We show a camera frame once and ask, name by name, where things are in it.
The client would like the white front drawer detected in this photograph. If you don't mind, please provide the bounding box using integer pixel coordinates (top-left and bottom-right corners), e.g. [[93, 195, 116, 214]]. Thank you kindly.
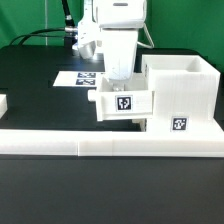
[[132, 119, 147, 132]]

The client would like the white L-shaped fence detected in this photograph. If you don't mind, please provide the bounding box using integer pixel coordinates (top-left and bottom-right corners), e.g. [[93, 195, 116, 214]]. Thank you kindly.
[[0, 94, 224, 158]]

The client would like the white drawer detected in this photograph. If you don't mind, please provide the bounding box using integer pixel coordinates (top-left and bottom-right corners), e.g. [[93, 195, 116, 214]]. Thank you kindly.
[[132, 119, 147, 132], [88, 73, 153, 121]]

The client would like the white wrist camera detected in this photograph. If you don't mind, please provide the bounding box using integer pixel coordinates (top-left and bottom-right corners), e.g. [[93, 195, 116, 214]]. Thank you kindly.
[[78, 30, 102, 59]]

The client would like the white drawer cabinet box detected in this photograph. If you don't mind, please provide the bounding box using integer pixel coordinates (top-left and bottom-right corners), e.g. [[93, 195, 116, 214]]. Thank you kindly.
[[141, 55, 222, 134]]

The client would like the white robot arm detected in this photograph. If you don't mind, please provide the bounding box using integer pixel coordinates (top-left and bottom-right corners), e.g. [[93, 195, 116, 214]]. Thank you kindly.
[[77, 0, 147, 83]]

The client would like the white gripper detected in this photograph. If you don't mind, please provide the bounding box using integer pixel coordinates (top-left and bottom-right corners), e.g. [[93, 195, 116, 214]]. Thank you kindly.
[[102, 29, 138, 82]]

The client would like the white marker sheet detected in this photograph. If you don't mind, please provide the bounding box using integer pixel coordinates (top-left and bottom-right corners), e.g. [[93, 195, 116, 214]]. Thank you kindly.
[[53, 71, 104, 88]]

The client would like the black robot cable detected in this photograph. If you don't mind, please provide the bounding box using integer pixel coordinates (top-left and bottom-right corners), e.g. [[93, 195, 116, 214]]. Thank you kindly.
[[9, 0, 80, 46]]

